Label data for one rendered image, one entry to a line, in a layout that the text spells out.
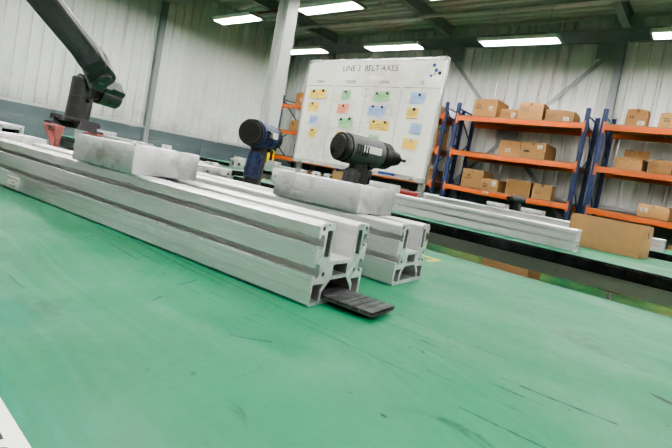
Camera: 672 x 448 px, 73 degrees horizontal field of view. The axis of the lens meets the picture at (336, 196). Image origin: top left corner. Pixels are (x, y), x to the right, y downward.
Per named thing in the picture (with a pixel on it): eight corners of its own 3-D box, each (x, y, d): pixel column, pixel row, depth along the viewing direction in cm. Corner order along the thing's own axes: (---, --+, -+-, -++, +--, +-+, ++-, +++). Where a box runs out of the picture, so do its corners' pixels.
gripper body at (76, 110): (101, 131, 120) (106, 104, 120) (61, 122, 111) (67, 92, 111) (87, 129, 123) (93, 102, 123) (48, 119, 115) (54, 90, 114)
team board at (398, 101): (260, 254, 440) (295, 53, 430) (296, 253, 479) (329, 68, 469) (387, 304, 345) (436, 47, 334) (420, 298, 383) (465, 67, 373)
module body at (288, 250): (-15, 179, 89) (-9, 136, 88) (41, 183, 97) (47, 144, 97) (306, 307, 45) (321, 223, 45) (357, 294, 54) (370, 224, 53)
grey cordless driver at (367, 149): (309, 235, 93) (328, 129, 92) (377, 239, 105) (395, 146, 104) (332, 244, 87) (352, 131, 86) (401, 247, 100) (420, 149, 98)
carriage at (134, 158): (69, 175, 71) (75, 132, 70) (133, 181, 80) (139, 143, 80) (127, 193, 62) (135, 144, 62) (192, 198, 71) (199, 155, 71)
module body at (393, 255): (83, 186, 105) (89, 150, 104) (124, 189, 113) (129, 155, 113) (391, 286, 61) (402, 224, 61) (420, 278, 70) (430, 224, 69)
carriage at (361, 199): (269, 210, 73) (276, 168, 73) (310, 212, 82) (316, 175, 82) (353, 232, 64) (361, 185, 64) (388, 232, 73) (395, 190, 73)
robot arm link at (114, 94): (92, 48, 114) (102, 74, 111) (131, 64, 124) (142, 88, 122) (65, 79, 118) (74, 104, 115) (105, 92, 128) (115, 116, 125)
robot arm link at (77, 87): (68, 70, 116) (82, 72, 113) (93, 79, 122) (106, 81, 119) (62, 97, 116) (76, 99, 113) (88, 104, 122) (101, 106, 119)
